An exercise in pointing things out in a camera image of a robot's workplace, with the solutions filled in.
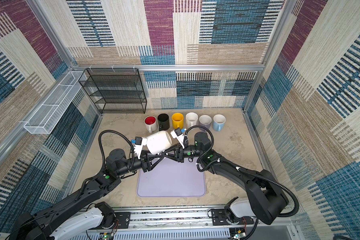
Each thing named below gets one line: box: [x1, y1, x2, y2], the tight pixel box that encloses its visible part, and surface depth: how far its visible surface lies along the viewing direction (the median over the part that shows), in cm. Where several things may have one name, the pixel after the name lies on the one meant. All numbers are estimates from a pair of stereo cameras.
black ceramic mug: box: [157, 113, 170, 131], surface depth 107 cm
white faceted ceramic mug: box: [185, 112, 199, 129], surface depth 104 cm
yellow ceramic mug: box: [171, 112, 184, 130], surface depth 105 cm
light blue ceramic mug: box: [213, 114, 226, 132], surface depth 104 cm
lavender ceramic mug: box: [198, 114, 212, 132], surface depth 107 cm
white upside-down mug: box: [144, 115, 158, 133], surface depth 107 cm
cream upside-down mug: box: [146, 130, 172, 155], surface depth 67 cm
